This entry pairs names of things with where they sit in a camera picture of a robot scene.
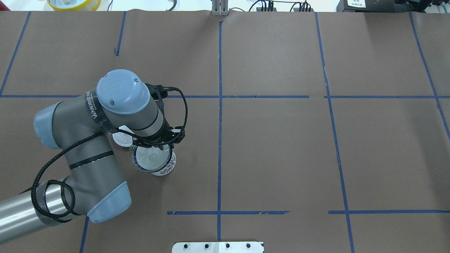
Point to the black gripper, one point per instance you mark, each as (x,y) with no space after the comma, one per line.
(159,142)

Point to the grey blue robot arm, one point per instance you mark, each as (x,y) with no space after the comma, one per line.
(85,177)

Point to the white enamel mug blue rim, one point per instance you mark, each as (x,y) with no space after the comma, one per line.
(171,165)

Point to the white ceramic lid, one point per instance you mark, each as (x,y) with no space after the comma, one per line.
(123,139)

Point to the yellow tape roll with plate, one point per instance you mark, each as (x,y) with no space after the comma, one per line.
(74,5)

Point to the black device box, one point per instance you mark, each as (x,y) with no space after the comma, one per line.
(374,6)

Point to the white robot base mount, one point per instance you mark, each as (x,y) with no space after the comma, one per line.
(219,247)

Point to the aluminium frame post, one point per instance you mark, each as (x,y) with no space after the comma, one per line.
(220,8)

